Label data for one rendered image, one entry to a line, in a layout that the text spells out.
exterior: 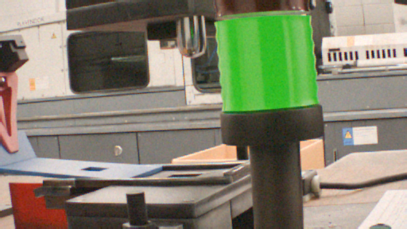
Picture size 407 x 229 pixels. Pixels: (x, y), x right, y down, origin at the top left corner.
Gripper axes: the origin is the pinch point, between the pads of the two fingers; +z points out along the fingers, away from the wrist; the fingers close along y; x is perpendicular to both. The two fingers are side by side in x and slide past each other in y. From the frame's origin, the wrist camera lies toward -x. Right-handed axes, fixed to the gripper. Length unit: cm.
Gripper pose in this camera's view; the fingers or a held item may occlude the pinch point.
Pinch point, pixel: (8, 145)
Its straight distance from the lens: 68.4
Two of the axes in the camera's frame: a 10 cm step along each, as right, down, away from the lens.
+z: 4.7, 8.7, -1.0
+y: 8.0, -4.7, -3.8
